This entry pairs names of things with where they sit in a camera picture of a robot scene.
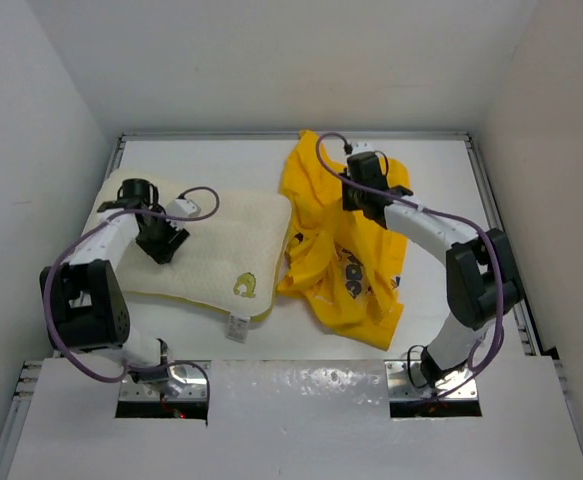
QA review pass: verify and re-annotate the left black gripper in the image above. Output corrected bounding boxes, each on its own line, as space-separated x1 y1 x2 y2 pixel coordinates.
136 206 188 263

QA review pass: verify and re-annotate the cream quilted pillow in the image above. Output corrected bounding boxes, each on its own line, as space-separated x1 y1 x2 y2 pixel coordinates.
116 189 292 321

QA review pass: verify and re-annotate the yellow pillowcase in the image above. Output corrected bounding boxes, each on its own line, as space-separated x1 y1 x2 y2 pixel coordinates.
277 130 407 350

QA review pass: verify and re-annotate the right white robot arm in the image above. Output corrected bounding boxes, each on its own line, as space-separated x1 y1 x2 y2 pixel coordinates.
340 147 525 389

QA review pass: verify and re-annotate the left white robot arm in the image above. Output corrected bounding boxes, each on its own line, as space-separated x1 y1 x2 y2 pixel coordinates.
40 178 200 383

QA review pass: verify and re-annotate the white pillow care label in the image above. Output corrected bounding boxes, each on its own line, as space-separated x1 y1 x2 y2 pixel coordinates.
225 313 251 343

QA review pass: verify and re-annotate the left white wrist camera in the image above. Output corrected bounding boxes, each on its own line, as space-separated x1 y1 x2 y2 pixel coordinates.
165 198 201 220

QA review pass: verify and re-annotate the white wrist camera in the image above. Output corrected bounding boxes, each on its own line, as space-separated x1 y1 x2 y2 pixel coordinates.
349 141 376 155
165 198 201 220

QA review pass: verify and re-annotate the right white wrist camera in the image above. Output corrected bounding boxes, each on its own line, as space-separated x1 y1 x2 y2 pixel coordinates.
349 141 376 155

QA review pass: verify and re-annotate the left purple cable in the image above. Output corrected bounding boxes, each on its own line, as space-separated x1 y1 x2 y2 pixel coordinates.
42 186 221 401

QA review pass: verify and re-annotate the purple cable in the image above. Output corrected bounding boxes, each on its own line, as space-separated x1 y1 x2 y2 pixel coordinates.
42 186 221 401
315 131 507 401

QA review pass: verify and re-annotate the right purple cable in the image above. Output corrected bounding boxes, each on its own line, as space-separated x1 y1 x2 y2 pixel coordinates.
315 131 507 401

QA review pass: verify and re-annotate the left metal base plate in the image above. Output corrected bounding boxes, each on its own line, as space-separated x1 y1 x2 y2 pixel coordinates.
119 361 211 402

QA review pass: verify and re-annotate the metal base plate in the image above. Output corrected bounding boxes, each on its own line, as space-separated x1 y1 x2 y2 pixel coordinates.
385 359 482 401
119 361 211 402

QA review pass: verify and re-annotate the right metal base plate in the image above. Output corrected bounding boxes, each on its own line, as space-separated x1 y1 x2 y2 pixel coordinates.
385 359 482 401

